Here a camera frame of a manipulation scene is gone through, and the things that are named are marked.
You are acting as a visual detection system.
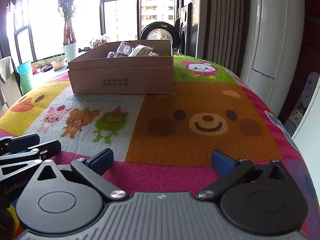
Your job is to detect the beige covered sofa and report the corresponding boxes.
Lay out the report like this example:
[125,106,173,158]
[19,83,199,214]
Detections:
[0,56,22,115]

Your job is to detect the colourful cartoon play mat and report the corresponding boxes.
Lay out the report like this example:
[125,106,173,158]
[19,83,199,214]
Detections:
[1,55,319,239]

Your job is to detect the teal plastic bucket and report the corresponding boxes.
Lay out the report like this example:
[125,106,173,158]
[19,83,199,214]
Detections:
[17,61,33,94]

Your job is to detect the low bowl planter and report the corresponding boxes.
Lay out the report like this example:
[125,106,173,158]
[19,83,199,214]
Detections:
[51,58,67,70]

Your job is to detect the brown cardboard box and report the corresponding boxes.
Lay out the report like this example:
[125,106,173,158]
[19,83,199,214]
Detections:
[68,40,174,94]

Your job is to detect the pink flower pot plant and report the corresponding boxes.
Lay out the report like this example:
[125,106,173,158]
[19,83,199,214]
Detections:
[89,35,110,48]

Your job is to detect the clear wrapped bread pack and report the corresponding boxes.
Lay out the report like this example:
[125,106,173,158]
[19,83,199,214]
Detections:
[106,41,158,58]

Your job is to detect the white air conditioner cabinet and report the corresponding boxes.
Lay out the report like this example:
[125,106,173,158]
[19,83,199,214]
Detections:
[240,0,305,115]

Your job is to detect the round washing machine door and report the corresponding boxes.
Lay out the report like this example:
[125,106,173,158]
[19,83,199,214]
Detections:
[139,22,181,53]

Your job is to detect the tall plant white pot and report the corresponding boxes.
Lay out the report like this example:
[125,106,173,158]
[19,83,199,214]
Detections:
[57,0,78,62]

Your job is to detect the black washing machine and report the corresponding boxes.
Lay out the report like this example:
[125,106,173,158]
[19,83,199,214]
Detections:
[175,0,200,57]

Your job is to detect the grey curtain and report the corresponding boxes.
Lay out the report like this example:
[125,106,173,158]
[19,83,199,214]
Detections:
[195,0,249,74]

